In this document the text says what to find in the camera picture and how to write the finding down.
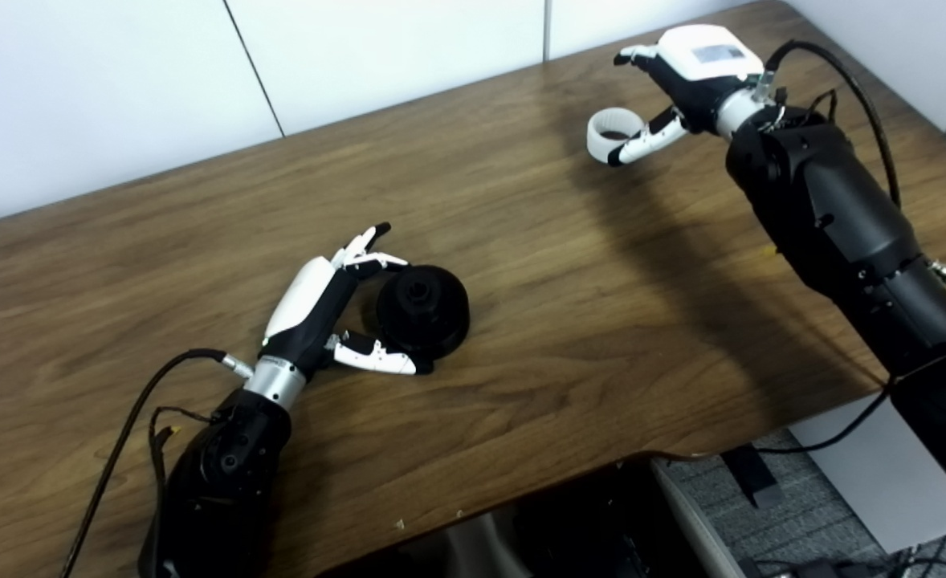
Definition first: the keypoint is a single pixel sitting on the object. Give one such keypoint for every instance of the round black plastic part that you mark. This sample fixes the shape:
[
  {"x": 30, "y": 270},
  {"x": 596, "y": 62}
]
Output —
[{"x": 425, "y": 317}]

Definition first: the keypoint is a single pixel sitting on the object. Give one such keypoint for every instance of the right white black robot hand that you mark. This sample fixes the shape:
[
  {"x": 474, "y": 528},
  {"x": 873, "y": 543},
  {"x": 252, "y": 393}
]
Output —
[{"x": 706, "y": 60}]

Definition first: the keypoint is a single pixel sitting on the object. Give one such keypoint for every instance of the glossy black robot torso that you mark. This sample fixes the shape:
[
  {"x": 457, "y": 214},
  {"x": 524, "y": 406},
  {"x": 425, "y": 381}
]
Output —
[{"x": 585, "y": 530}]

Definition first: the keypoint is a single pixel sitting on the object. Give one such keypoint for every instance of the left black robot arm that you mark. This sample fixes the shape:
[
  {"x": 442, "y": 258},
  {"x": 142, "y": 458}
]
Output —
[{"x": 224, "y": 474}]

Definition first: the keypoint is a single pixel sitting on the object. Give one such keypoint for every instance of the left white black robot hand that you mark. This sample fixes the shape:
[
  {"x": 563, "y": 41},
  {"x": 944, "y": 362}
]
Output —
[{"x": 304, "y": 305}]

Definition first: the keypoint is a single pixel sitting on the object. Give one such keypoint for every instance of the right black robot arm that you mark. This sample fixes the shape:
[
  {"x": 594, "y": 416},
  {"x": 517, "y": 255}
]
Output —
[{"x": 826, "y": 201}]

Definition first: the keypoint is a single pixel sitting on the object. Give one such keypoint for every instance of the white flat board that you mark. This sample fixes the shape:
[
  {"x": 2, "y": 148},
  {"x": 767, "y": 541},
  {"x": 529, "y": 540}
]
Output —
[{"x": 874, "y": 490}]

